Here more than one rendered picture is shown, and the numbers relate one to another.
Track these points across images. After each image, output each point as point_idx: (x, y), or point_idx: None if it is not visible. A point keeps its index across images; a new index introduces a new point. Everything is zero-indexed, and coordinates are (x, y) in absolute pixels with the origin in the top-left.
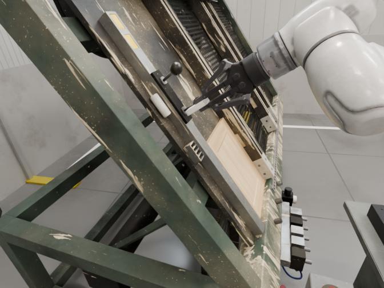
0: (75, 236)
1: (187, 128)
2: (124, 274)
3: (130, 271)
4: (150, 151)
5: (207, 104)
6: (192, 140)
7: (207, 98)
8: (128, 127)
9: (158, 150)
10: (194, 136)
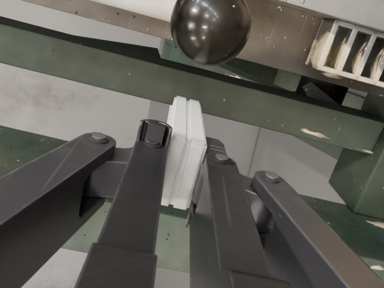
0: (246, 79)
1: (282, 2)
2: (327, 154)
3: (335, 152)
4: (159, 255)
5: (189, 206)
6: (332, 28)
7: (172, 155)
8: (73, 244)
9: (181, 231)
10: (328, 15)
